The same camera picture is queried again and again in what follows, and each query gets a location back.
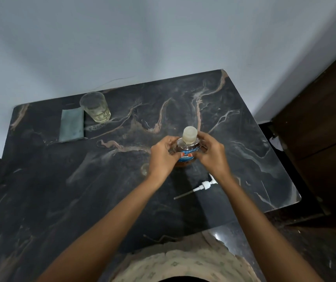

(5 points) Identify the person's right hand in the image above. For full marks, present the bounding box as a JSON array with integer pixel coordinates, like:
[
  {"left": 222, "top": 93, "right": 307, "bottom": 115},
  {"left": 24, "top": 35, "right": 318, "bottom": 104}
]
[{"left": 193, "top": 131, "right": 233, "bottom": 183}]

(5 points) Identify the person's left hand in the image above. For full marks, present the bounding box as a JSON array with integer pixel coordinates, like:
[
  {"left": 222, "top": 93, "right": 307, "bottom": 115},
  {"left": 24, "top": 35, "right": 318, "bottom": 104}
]
[{"left": 146, "top": 135, "right": 182, "bottom": 187}]

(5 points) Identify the Listerine mouthwash bottle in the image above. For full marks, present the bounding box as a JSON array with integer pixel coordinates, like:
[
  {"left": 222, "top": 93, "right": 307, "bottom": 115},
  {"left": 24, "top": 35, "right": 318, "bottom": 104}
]
[{"left": 169, "top": 137, "right": 204, "bottom": 168}]

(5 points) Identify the white pump dispenser head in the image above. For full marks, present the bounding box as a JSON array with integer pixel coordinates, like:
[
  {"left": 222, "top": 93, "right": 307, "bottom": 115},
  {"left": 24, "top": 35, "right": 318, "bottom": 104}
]
[{"left": 173, "top": 174, "right": 218, "bottom": 201}]

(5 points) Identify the translucent bottle cap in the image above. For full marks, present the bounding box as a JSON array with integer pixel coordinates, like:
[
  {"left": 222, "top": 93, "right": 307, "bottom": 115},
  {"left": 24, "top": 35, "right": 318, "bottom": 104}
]
[{"left": 182, "top": 126, "right": 199, "bottom": 145}]

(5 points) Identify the clear drinking glass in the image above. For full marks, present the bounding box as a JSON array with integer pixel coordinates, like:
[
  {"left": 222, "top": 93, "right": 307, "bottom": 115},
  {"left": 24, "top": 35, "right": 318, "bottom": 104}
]
[{"left": 79, "top": 91, "right": 112, "bottom": 124}]

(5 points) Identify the person's right forearm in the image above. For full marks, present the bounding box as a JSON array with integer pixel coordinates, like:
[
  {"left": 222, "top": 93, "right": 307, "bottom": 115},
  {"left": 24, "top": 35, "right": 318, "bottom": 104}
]
[{"left": 218, "top": 173, "right": 326, "bottom": 282}]

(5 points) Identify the person's left forearm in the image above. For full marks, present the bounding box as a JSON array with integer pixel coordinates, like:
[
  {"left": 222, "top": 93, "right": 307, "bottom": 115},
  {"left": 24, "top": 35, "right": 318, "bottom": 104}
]
[{"left": 36, "top": 176, "right": 164, "bottom": 282}]

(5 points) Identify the white plastic scrap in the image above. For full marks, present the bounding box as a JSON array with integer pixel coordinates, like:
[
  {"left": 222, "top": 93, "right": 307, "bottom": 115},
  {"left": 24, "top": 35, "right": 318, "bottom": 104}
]
[{"left": 269, "top": 135, "right": 284, "bottom": 152}]

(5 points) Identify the grey-green folded cloth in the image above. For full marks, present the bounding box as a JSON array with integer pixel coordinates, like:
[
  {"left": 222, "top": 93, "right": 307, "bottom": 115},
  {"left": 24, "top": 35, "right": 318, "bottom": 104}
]
[{"left": 58, "top": 108, "right": 85, "bottom": 143}]

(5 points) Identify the cream patterned clothing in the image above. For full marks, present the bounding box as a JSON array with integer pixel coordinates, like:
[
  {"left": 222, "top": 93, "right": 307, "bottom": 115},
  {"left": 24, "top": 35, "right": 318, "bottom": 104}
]
[{"left": 109, "top": 231, "right": 262, "bottom": 282}]

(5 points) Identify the black marble table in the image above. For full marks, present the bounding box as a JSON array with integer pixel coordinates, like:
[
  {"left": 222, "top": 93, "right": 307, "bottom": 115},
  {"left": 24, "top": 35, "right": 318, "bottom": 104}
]
[{"left": 0, "top": 69, "right": 302, "bottom": 282}]

